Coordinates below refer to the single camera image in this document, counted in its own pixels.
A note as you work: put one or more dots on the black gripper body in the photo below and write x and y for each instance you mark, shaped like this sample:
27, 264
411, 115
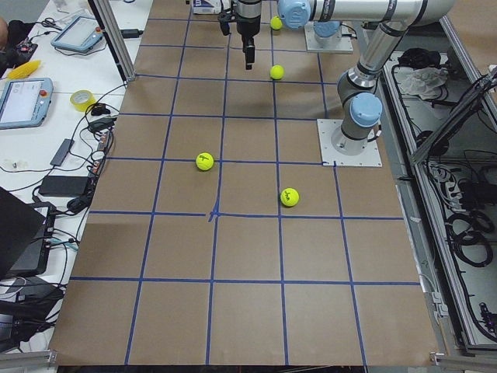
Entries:
248, 19

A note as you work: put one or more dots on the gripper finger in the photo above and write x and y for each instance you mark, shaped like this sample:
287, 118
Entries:
225, 28
248, 48

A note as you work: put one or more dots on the clear tennis ball can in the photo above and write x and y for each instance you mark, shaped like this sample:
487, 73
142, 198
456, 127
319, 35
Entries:
209, 7

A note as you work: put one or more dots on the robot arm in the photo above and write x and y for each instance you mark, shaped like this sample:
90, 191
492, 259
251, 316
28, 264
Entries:
362, 109

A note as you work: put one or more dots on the tennis ball right side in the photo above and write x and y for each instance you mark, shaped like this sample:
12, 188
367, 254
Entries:
276, 23

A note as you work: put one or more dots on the tennis ball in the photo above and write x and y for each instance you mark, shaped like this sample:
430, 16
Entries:
204, 161
276, 23
277, 72
289, 197

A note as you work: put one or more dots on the tennis ball centre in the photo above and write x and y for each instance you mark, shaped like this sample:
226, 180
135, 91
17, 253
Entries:
277, 72

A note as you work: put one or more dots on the tennis ball near left side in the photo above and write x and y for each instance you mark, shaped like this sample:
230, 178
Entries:
204, 161

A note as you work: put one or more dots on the tennis ball far left side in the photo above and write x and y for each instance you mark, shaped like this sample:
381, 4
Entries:
289, 197

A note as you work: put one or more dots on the black power brick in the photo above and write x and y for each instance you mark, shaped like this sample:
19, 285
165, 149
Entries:
131, 33

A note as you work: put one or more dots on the teach pendant far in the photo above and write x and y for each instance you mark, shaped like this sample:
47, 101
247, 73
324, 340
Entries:
79, 36

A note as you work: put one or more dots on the teach pendant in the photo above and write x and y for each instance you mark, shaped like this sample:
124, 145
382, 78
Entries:
79, 36
25, 102

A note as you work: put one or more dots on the yellow tape roll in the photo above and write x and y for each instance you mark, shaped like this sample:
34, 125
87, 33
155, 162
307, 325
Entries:
81, 100

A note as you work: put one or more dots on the white crumpled cloth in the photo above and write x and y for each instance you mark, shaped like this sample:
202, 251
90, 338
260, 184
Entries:
425, 83

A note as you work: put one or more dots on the yellow corn toy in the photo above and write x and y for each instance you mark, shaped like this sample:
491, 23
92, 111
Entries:
24, 70

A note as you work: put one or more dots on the grey usb hub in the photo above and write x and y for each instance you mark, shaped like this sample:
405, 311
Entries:
62, 152

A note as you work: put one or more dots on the teach pendant near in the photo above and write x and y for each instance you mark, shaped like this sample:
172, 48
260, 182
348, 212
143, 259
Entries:
25, 102

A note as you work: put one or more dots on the person at desk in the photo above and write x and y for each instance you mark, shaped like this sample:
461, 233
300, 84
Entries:
4, 33

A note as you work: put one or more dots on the black power adapter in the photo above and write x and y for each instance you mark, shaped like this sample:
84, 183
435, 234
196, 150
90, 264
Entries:
63, 186

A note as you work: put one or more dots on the black laptop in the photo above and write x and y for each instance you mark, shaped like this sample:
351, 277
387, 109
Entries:
25, 231

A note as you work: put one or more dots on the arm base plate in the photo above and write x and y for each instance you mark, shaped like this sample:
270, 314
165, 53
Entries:
330, 37
338, 150

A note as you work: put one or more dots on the aluminium frame post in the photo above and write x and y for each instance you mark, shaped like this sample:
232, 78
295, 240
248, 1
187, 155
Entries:
106, 19

